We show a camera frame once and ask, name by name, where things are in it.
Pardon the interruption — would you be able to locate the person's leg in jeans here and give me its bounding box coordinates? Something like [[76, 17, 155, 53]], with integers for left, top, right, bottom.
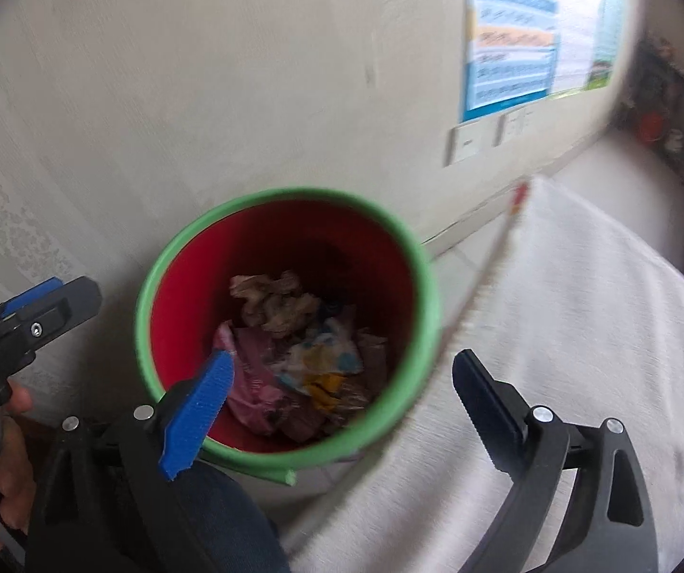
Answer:
[[166, 458, 292, 573]]

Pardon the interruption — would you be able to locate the large pink snack bag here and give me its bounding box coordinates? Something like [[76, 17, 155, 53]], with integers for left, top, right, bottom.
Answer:
[[211, 321, 319, 438]]

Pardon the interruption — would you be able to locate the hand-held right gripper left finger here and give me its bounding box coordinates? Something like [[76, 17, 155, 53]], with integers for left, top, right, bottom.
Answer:
[[25, 349, 234, 573]]

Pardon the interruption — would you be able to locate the white wall socket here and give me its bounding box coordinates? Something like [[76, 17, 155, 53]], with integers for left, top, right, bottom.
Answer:
[[450, 121, 481, 166], [493, 109, 529, 145]]

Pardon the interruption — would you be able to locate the red bin green rim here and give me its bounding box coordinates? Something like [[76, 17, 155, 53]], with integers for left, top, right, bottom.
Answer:
[[134, 186, 442, 486]]

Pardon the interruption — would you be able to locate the blue letter wall poster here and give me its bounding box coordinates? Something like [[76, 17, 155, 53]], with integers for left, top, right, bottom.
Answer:
[[460, 0, 561, 124]]

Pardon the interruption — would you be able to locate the blue white wrapper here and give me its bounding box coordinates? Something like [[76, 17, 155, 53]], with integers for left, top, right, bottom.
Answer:
[[278, 315, 359, 396]]

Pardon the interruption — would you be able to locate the crumpled brown paper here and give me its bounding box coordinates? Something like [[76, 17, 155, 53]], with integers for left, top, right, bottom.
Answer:
[[228, 270, 320, 336]]

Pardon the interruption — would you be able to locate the white chart wall poster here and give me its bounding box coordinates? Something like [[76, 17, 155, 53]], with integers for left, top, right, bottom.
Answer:
[[550, 0, 611, 96]]

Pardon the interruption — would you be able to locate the green chart wall poster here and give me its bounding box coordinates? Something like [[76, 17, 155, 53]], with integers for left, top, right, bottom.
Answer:
[[585, 0, 628, 92]]

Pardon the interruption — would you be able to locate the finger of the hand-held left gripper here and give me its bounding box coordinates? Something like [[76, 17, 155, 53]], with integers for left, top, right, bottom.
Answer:
[[16, 276, 103, 344], [0, 277, 63, 318]]

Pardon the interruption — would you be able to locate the dark metal shelf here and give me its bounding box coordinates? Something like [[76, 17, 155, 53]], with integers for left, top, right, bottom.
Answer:
[[621, 34, 684, 175]]

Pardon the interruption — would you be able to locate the white table cloth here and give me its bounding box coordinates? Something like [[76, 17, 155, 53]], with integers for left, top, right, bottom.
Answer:
[[281, 176, 684, 573]]

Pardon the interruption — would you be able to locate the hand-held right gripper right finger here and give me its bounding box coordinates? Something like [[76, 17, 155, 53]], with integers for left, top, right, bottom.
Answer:
[[452, 349, 660, 573]]

